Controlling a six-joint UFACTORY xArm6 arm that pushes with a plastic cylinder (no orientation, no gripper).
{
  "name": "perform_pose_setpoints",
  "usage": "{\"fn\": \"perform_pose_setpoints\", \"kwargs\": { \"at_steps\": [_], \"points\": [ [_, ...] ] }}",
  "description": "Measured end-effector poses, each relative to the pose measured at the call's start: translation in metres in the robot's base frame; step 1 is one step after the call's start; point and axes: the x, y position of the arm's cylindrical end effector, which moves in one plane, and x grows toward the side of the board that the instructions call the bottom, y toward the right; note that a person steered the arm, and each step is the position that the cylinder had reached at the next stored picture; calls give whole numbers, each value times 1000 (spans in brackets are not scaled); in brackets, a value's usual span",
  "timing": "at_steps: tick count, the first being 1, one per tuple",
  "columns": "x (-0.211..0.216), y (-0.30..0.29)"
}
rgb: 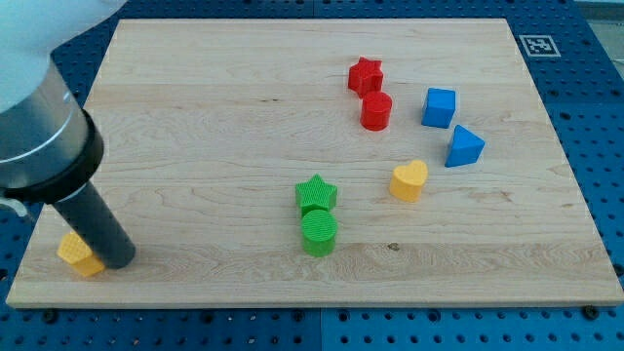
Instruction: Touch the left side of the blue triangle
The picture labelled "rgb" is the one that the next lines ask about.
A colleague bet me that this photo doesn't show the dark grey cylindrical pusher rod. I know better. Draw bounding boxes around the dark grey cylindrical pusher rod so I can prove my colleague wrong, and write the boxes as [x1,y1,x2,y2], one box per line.
[53,182,136,269]

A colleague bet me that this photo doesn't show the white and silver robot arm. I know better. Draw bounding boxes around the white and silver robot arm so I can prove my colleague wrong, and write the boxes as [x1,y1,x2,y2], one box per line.
[1,0,136,269]

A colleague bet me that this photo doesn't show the blue triangle block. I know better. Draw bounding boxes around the blue triangle block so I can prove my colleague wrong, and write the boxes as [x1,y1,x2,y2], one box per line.
[445,125,486,168]

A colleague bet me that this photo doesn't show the yellow pentagon block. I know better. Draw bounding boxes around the yellow pentagon block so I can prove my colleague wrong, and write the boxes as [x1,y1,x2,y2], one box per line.
[57,231,106,277]

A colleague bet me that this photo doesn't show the green star block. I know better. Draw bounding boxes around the green star block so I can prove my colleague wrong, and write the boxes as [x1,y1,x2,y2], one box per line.
[294,174,337,216]

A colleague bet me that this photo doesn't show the green cylinder block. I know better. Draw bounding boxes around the green cylinder block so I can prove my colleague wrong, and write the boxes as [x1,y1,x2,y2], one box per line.
[301,210,338,257]

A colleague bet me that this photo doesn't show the large wooden board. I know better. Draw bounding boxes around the large wooden board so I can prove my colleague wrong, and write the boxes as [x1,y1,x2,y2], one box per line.
[7,19,623,309]

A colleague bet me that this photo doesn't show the red cylinder block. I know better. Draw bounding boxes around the red cylinder block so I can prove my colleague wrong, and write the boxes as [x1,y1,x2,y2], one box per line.
[360,91,393,132]

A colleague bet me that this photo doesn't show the red star block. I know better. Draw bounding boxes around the red star block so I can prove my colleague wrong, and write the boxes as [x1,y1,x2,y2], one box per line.
[347,57,384,98]

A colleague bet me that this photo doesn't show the yellow heart block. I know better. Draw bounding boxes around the yellow heart block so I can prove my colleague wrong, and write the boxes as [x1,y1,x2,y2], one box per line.
[389,160,428,203]

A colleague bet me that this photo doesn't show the blue cube block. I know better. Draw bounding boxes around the blue cube block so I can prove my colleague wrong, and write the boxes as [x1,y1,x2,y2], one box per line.
[421,88,456,129]

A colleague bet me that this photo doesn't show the white fiducial marker tag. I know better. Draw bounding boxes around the white fiducial marker tag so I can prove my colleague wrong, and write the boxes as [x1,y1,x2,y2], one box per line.
[519,34,561,58]

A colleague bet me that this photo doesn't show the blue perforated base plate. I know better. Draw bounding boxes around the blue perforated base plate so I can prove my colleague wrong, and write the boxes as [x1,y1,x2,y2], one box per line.
[1,0,623,350]

